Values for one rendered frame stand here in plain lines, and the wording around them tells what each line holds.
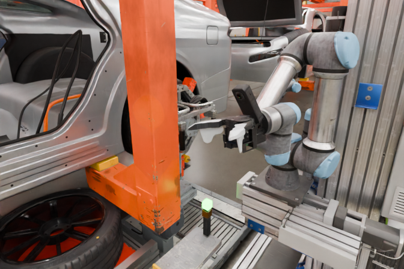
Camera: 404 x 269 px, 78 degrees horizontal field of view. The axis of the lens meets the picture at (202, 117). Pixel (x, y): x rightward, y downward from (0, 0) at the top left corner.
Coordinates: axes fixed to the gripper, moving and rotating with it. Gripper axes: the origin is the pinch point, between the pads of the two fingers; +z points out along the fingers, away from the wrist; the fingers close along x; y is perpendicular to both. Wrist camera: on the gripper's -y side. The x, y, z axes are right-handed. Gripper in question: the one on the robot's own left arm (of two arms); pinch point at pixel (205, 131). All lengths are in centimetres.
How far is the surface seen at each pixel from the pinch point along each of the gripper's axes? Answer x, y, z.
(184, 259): 45, 73, -16
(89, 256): 70, 66, 20
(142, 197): 65, 46, -7
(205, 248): 44, 73, -27
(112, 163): 108, 39, -8
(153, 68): 47, -16, -13
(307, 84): 203, 36, -407
